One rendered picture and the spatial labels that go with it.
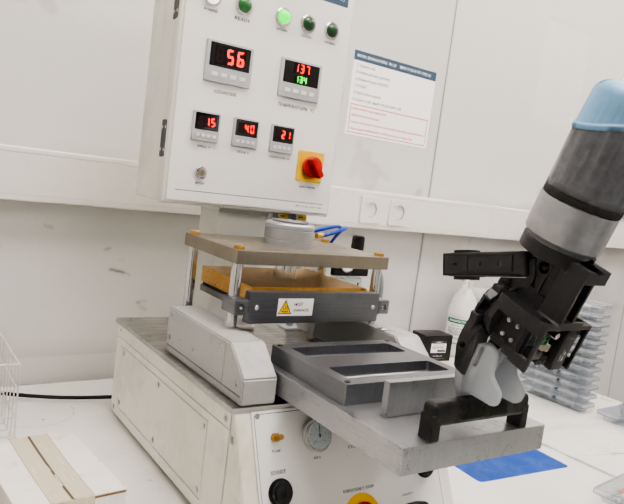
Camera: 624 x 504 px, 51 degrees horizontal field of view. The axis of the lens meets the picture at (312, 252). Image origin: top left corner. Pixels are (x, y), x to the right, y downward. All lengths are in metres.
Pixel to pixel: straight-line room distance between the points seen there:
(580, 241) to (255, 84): 0.67
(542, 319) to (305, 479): 0.38
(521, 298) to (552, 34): 1.72
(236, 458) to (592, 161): 0.52
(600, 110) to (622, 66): 2.06
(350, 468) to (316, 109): 0.62
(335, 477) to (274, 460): 0.09
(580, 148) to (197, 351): 0.56
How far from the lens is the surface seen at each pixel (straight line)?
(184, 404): 0.96
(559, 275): 0.65
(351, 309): 0.99
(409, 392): 0.75
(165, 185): 1.07
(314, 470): 0.87
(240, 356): 0.83
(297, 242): 0.99
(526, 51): 2.22
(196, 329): 0.93
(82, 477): 0.85
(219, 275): 1.00
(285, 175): 1.16
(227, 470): 0.85
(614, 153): 0.62
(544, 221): 0.64
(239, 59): 1.12
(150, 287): 1.47
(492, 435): 0.76
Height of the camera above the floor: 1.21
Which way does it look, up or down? 6 degrees down
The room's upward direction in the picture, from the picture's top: 7 degrees clockwise
